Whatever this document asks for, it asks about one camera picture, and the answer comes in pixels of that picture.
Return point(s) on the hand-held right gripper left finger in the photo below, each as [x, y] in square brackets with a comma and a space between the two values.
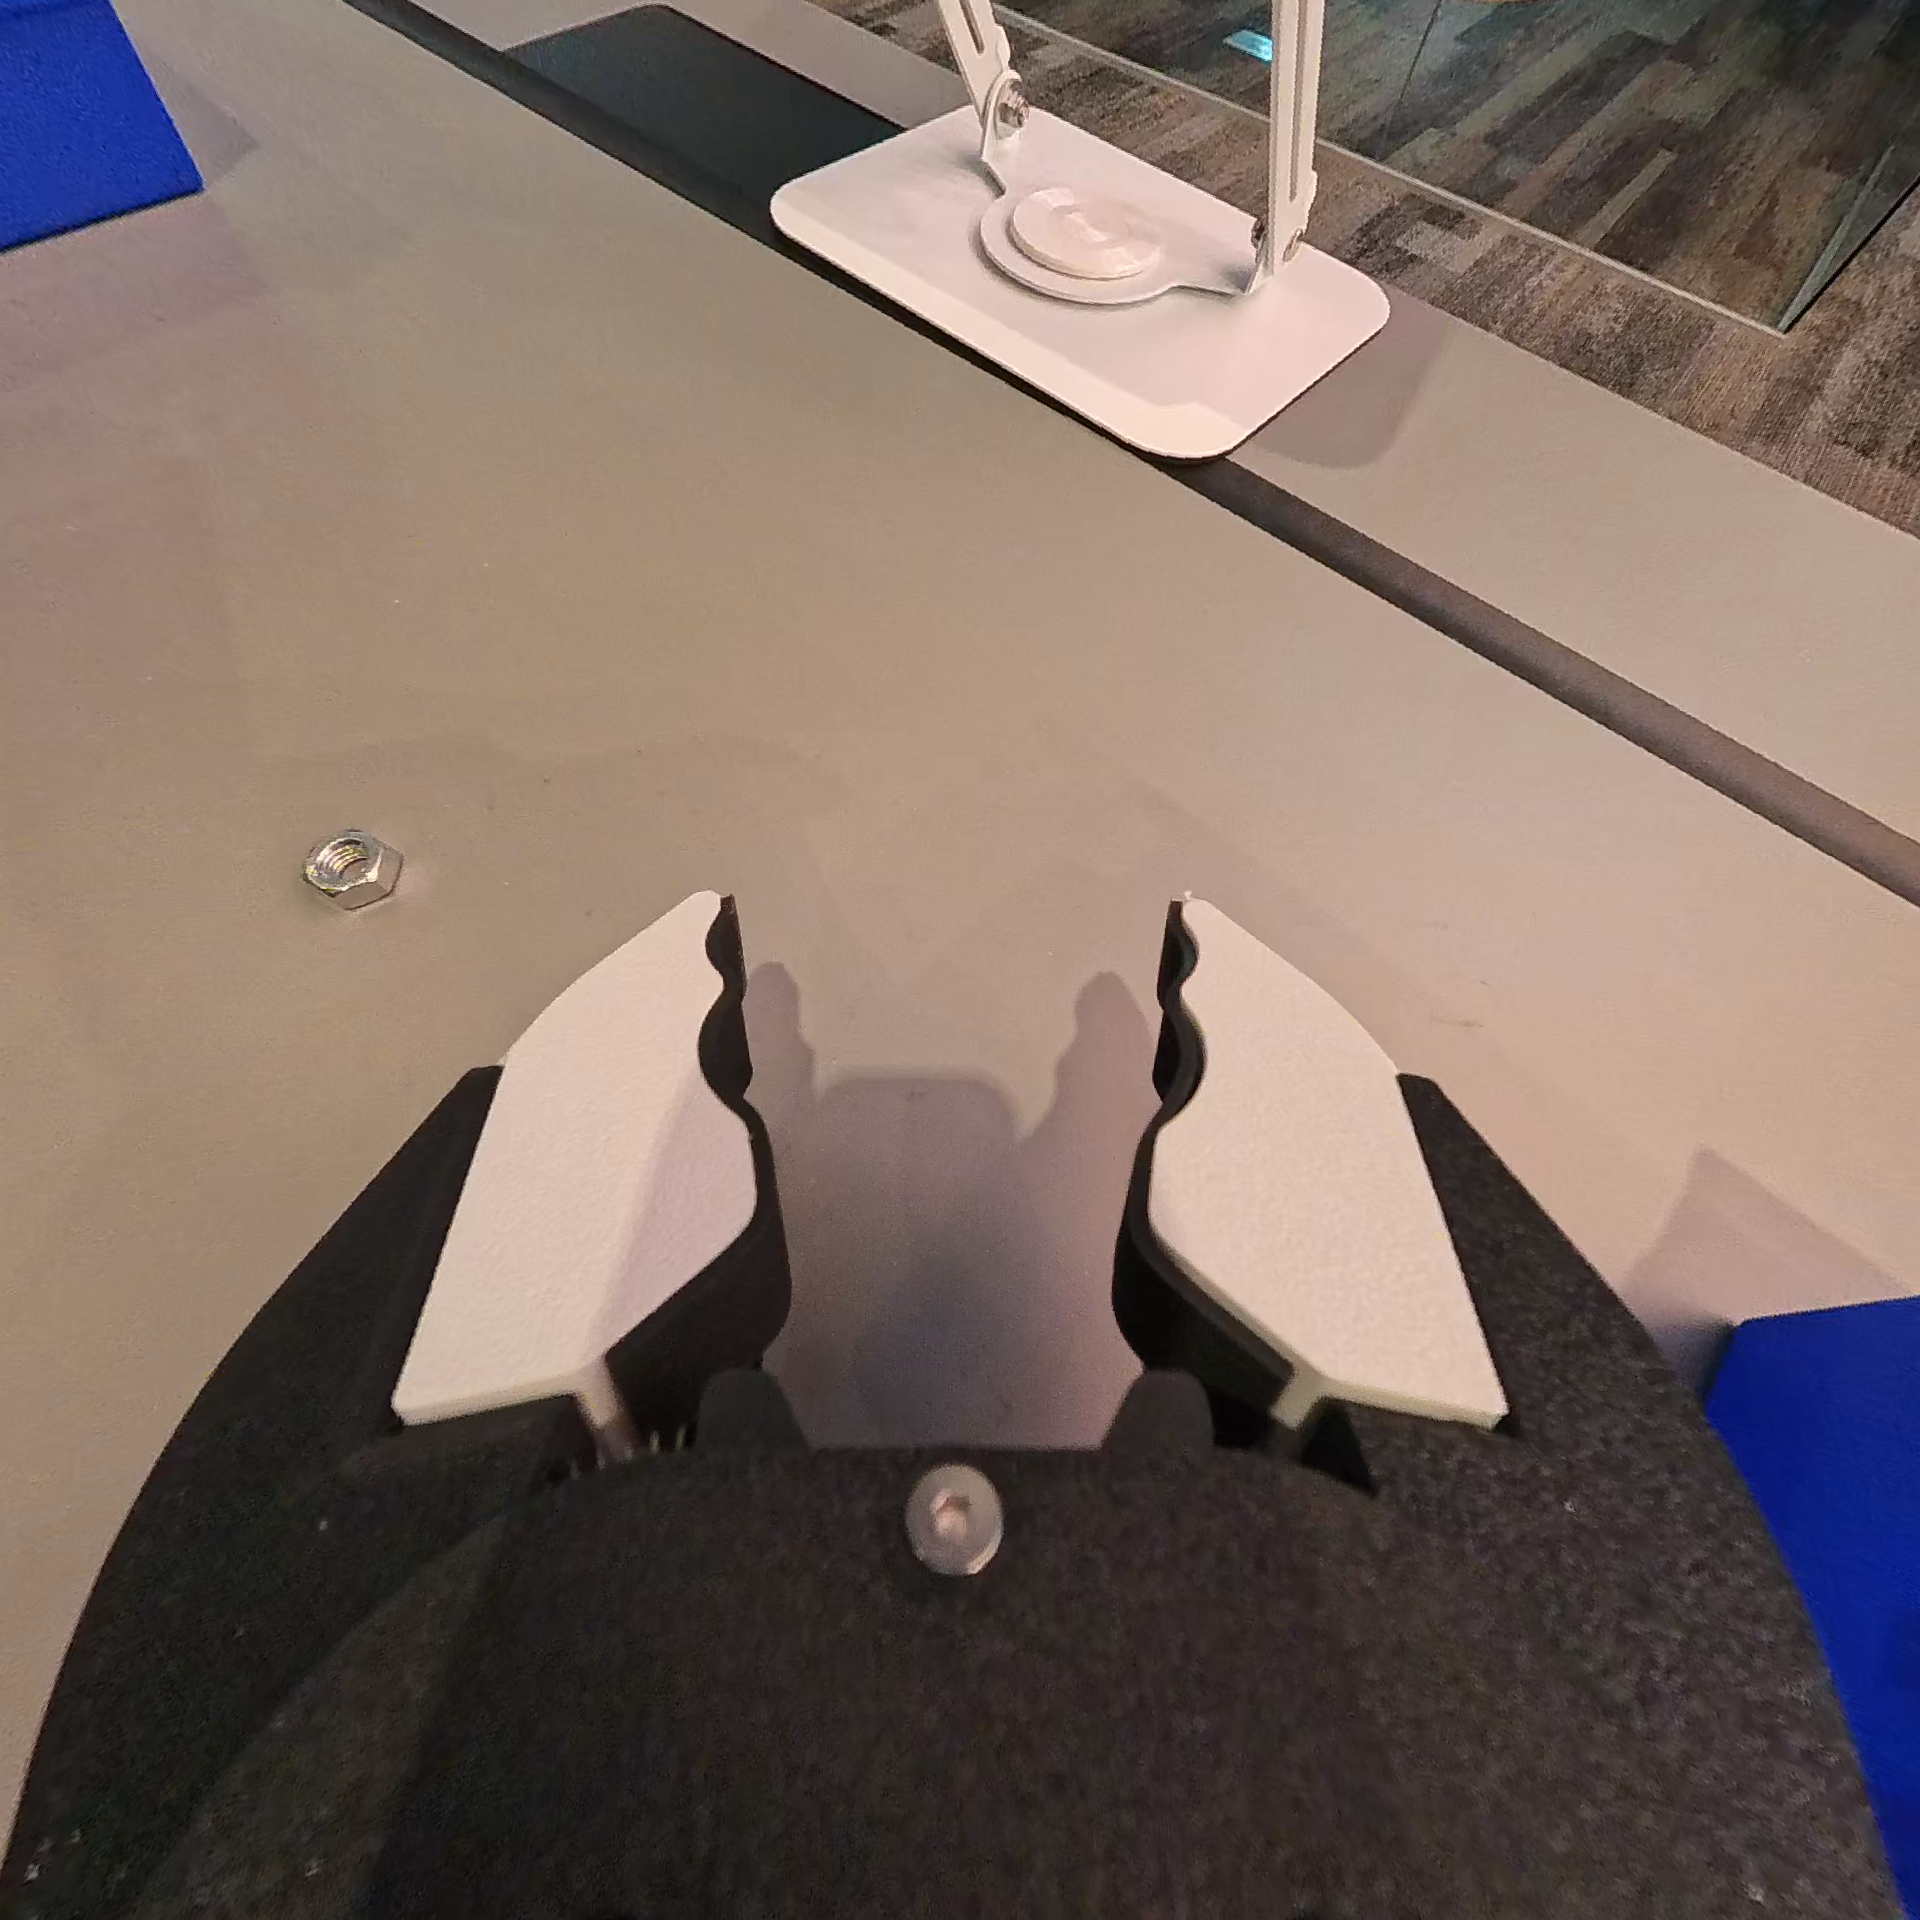
[585, 1201]

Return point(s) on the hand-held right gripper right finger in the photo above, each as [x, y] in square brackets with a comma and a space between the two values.
[1321, 1214]

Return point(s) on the steel hex nut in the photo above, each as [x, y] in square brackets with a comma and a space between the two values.
[375, 888]

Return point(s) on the blue plastic bin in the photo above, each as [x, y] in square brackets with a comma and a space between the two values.
[74, 120]
[1830, 1500]

